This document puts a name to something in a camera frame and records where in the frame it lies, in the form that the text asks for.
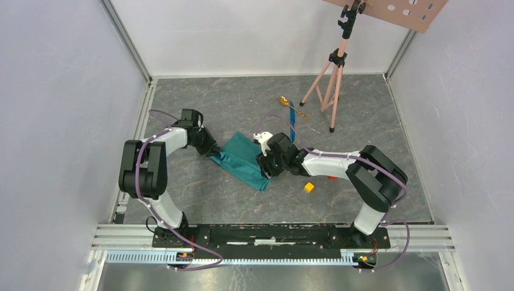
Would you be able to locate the teal cloth napkin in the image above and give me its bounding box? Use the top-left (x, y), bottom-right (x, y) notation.
top-left (210, 132), bottom-right (272, 191)

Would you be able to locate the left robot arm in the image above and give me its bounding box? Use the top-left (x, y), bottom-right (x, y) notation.
top-left (118, 109), bottom-right (221, 247)

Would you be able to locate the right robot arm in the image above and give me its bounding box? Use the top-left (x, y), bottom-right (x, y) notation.
top-left (253, 132), bottom-right (408, 247)

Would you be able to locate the yellow small cube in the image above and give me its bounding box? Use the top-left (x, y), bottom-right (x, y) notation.
top-left (304, 182), bottom-right (315, 193)

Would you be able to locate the gold metal spoon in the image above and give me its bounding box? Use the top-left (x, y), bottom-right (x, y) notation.
top-left (279, 95), bottom-right (309, 120)

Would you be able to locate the pink tripod stand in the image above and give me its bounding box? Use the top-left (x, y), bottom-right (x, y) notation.
top-left (299, 1), bottom-right (367, 133)

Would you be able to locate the pink perforated board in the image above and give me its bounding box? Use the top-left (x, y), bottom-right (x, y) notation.
top-left (327, 0), bottom-right (447, 39)

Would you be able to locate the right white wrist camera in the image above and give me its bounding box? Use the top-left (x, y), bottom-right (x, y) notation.
top-left (253, 132), bottom-right (273, 156)

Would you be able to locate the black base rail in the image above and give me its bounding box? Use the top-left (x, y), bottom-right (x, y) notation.
top-left (152, 223), bottom-right (391, 267)

